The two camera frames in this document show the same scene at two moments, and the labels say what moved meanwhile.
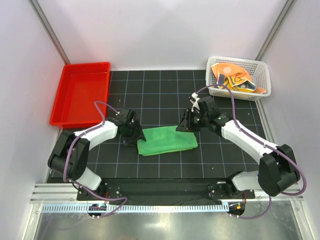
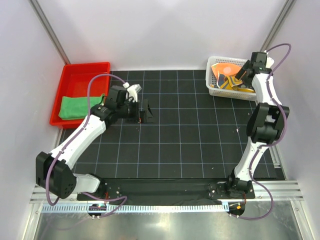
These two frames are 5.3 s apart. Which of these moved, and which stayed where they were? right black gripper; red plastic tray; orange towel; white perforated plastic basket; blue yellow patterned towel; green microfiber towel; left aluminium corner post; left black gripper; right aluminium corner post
Moved: green microfiber towel; right black gripper; left black gripper
Stayed: left aluminium corner post; white perforated plastic basket; right aluminium corner post; red plastic tray; blue yellow patterned towel; orange towel
